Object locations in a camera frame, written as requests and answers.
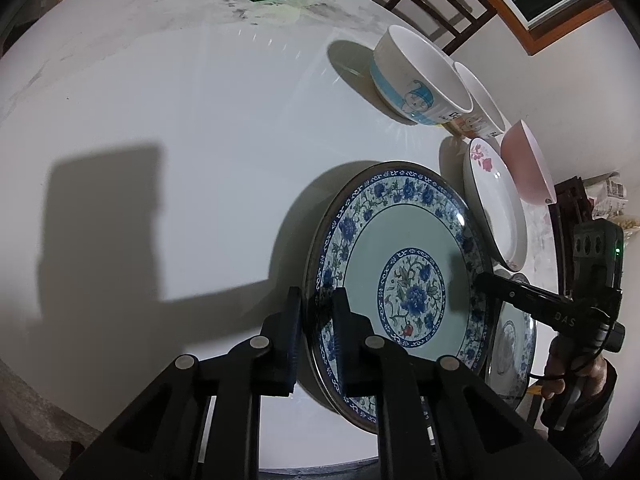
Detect white plate pink flowers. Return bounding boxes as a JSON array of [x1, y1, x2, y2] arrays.
[[463, 138, 528, 272]]

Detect large blue floral plate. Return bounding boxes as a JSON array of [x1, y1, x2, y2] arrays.
[[304, 160, 495, 435]]

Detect white bowl blue dog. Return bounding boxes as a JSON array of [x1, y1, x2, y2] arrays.
[[370, 25, 473, 126]]

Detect person's right hand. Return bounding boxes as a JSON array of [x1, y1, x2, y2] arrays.
[[541, 336, 608, 401]]

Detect dark wooden shelf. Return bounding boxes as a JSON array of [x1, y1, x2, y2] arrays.
[[548, 177, 592, 299]]

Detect snack bags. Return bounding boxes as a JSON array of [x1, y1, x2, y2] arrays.
[[582, 171, 639, 238]]

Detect white bowl pink rabbit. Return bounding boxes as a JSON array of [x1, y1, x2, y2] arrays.
[[444, 61, 509, 139]]

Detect dark wooden chair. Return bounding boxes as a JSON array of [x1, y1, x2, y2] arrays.
[[372, 0, 497, 55]]

